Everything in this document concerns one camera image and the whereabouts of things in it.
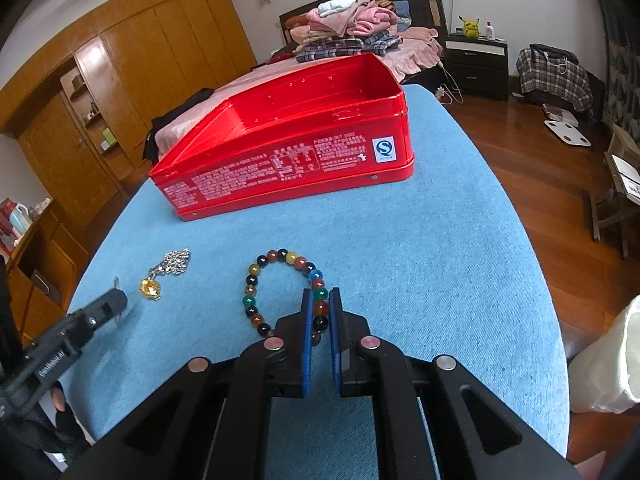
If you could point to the dark floral curtain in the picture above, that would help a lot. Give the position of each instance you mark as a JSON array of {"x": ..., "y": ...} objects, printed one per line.
[{"x": 617, "y": 50}]

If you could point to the dark bed headboard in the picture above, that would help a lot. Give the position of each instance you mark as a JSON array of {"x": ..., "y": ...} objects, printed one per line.
[{"x": 425, "y": 0}]

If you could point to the person's left hand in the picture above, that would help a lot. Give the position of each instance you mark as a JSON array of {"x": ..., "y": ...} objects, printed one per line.
[{"x": 67, "y": 425}]

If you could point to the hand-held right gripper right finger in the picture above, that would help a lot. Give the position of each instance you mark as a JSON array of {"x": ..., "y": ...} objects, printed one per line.
[{"x": 336, "y": 355}]

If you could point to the plaid bag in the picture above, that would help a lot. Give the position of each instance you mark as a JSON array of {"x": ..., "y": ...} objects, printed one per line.
[{"x": 555, "y": 77}]

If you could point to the wooden sideboard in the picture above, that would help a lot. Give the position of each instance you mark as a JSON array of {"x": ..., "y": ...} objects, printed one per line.
[{"x": 45, "y": 270}]

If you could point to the trash bin with white bag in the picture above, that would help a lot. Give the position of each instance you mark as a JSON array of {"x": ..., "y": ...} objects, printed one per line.
[{"x": 610, "y": 360}]

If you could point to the red container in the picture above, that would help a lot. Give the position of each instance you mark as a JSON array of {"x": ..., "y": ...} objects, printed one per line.
[{"x": 6, "y": 225}]

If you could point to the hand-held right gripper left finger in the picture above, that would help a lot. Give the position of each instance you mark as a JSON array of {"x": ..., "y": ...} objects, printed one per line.
[{"x": 306, "y": 350}]

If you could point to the white lotion bottle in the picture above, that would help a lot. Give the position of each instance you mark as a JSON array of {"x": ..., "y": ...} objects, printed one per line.
[{"x": 490, "y": 31}]

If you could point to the pile of pink clothes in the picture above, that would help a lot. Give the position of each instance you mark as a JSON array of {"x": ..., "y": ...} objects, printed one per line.
[{"x": 350, "y": 17}]

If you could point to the folded plaid clothes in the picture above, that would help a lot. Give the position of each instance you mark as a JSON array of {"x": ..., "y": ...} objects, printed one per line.
[{"x": 350, "y": 45}]

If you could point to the green box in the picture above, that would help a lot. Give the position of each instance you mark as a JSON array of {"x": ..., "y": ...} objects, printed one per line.
[{"x": 106, "y": 139}]

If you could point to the red tin box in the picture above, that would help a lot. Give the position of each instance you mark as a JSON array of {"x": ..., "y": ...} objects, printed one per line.
[{"x": 280, "y": 160}]

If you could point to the wooden door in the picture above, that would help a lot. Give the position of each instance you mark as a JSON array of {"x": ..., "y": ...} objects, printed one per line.
[{"x": 70, "y": 150}]

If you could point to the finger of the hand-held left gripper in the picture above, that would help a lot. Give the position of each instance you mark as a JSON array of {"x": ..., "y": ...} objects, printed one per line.
[{"x": 102, "y": 307}]

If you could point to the red cloth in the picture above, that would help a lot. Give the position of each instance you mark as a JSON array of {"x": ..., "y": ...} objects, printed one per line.
[{"x": 285, "y": 52}]

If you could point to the wooden wardrobe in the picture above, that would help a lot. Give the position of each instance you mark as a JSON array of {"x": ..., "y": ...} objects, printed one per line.
[{"x": 125, "y": 50}]

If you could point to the wooden stool with paper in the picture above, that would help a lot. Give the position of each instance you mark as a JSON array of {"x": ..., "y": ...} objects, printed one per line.
[{"x": 617, "y": 200}]

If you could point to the small wooden stool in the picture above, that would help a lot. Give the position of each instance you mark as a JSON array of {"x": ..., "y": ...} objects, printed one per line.
[{"x": 625, "y": 145}]

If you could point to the black clothes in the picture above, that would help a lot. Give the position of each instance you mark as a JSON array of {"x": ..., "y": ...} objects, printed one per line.
[{"x": 175, "y": 110}]

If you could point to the blue table cloth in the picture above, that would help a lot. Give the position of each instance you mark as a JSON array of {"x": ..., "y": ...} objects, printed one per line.
[{"x": 400, "y": 260}]

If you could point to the white bathroom scale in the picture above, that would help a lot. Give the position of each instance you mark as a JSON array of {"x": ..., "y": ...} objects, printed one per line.
[{"x": 567, "y": 133}]

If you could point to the dark nightstand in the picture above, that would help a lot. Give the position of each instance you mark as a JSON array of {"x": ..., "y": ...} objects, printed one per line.
[{"x": 475, "y": 67}]

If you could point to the yellow plush toy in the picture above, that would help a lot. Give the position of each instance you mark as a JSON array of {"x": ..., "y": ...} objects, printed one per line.
[{"x": 470, "y": 26}]

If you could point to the blue and white bottle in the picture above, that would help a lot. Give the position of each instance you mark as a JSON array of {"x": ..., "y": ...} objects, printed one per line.
[{"x": 21, "y": 222}]

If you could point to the bed with pink bedspread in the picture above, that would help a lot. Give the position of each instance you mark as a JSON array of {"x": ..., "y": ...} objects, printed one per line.
[{"x": 195, "y": 110}]

